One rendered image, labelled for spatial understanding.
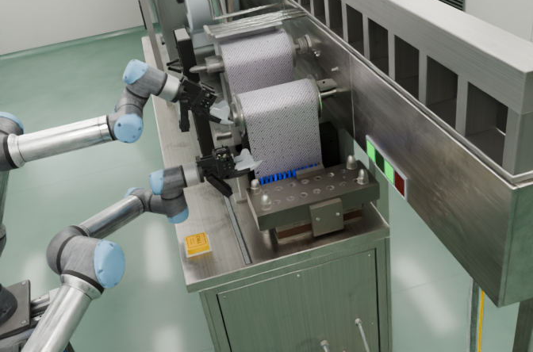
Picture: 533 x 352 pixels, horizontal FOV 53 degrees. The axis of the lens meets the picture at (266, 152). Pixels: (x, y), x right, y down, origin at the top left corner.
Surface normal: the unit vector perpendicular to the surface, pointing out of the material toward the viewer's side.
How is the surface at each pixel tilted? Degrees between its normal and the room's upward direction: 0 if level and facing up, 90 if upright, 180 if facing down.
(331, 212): 90
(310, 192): 0
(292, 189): 0
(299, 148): 90
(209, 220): 0
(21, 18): 90
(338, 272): 90
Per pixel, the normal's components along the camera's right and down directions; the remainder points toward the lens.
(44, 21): 0.25, 0.48
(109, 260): 0.95, 0.00
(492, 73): -0.96, 0.24
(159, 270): -0.14, -0.85
